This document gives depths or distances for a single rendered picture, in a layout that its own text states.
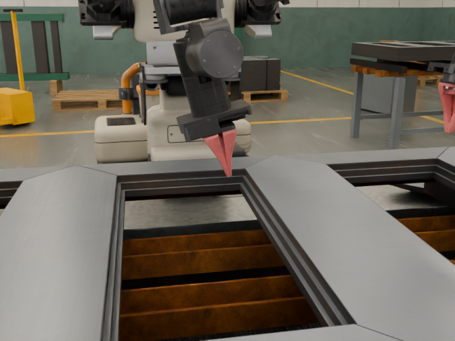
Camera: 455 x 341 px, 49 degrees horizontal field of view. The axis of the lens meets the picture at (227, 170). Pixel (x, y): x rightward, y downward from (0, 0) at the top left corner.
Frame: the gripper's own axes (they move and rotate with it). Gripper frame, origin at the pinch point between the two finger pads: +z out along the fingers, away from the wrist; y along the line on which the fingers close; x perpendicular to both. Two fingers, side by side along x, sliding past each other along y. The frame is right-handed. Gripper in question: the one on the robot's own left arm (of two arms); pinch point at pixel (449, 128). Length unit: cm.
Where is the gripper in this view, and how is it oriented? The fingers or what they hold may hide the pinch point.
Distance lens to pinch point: 86.3
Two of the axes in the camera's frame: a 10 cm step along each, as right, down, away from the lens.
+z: -2.2, 9.5, 2.2
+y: 9.6, 1.8, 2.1
